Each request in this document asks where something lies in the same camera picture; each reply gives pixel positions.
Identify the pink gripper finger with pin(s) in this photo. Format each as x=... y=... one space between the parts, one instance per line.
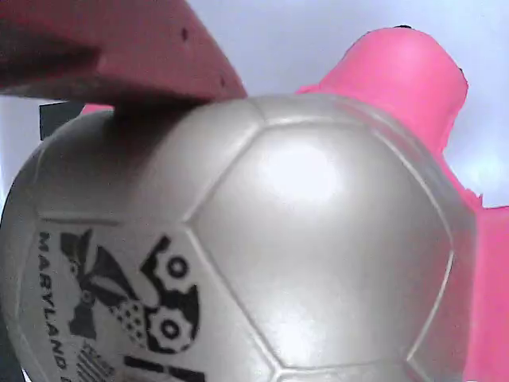
x=151 y=51

